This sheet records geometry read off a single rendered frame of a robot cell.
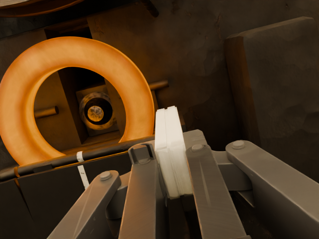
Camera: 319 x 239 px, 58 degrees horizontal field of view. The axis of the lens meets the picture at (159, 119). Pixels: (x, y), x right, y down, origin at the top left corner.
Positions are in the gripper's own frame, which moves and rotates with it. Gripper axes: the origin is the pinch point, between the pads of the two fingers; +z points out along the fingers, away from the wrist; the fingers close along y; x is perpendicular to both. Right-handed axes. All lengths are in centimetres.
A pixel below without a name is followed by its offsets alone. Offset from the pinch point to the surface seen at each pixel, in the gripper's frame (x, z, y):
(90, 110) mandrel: -2.0, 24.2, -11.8
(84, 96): -0.3, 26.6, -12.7
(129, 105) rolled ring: -0.7, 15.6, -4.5
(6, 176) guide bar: -4.7, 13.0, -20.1
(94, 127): -5.2, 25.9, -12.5
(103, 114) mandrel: -3.1, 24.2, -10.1
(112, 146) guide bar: -4.2, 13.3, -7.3
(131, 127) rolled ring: -3.3, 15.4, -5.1
